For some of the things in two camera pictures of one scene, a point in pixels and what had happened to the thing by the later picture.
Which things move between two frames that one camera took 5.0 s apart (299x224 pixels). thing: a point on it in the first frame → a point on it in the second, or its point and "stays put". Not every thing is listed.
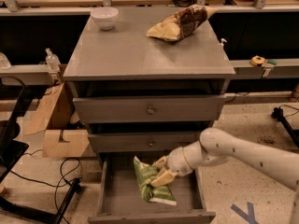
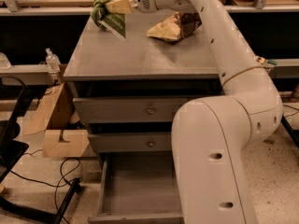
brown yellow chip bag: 179,24 stays put
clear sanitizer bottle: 52,61 stays put
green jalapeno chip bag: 145,173 → 110,21
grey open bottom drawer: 121,198 stays put
